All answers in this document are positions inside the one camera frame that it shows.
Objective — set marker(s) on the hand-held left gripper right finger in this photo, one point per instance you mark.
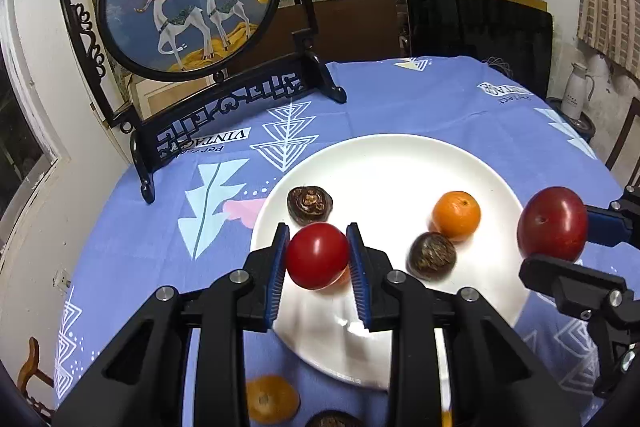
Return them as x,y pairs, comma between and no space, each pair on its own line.
357,277

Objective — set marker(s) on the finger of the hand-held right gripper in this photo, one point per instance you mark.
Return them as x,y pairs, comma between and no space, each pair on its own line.
575,287
605,224

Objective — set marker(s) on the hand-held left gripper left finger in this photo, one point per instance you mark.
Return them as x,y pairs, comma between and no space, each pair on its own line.
280,277

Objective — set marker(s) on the small red tomato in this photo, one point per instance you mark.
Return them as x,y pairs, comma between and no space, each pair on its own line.
317,257

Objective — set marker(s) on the dark red plum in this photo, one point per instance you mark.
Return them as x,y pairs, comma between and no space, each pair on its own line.
552,222

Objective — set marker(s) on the white round plate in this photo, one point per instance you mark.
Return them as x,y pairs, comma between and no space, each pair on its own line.
380,187

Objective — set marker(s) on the pale yellow-orange citrus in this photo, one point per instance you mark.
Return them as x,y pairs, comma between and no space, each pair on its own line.
270,399

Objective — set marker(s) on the large dark water chestnut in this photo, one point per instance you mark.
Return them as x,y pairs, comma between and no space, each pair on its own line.
332,421

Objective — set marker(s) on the dark brown water chestnut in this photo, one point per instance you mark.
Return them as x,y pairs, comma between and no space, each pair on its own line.
310,204
431,253

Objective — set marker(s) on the wooden chair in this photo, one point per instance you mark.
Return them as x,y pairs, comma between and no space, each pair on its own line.
622,142
31,357

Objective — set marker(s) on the small orange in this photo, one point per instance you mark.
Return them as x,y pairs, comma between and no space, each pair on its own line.
456,214

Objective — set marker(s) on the white thermos jug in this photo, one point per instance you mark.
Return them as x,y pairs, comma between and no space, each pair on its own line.
577,89

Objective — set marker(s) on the blue patterned tablecloth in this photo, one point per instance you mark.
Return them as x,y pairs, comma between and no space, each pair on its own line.
400,107

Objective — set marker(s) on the black flat panel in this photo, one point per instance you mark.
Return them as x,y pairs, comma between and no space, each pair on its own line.
475,37

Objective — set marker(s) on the brown board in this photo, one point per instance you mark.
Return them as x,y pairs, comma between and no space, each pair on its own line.
350,27

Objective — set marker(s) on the dark window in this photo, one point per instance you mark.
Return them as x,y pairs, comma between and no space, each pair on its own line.
15,147

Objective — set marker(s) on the white wall outlet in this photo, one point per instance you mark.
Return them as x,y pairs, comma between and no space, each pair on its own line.
62,279

